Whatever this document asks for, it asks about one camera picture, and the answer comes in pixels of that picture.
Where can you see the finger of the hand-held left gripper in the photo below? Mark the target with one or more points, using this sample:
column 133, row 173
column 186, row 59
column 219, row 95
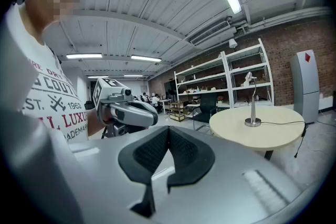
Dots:
column 147, row 118

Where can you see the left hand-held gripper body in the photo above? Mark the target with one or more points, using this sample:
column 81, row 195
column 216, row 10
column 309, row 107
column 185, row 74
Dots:
column 105, row 86

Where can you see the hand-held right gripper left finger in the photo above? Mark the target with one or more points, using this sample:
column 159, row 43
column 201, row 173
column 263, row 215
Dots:
column 147, row 157

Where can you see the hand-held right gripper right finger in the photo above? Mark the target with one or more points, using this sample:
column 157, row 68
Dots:
column 191, row 162

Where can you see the silver desk lamp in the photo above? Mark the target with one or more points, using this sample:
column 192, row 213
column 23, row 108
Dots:
column 253, row 112

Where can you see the person's left forearm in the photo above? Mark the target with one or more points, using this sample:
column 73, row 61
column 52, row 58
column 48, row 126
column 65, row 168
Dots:
column 94, row 123

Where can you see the person's left hand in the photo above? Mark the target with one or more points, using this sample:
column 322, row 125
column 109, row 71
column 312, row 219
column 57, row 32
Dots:
column 107, row 115

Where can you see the wooden tiered cart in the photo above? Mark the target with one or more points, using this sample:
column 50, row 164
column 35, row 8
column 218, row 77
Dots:
column 178, row 112

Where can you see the white printed t-shirt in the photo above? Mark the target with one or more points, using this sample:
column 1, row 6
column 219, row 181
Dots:
column 52, row 91

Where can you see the black office chair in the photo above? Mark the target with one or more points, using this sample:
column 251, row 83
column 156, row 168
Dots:
column 207, row 107

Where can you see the white metal shelf unit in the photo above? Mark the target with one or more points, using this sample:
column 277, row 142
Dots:
column 244, row 50
column 210, row 91

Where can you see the person's head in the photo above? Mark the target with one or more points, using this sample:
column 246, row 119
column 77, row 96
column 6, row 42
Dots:
column 39, row 15

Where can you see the ceiling air conditioner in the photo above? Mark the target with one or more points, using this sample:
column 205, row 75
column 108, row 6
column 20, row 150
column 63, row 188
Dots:
column 210, row 32

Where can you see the white lampshade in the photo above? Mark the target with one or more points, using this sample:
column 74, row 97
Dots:
column 233, row 43

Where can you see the grey refrigerator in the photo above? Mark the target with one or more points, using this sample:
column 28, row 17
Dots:
column 305, row 86

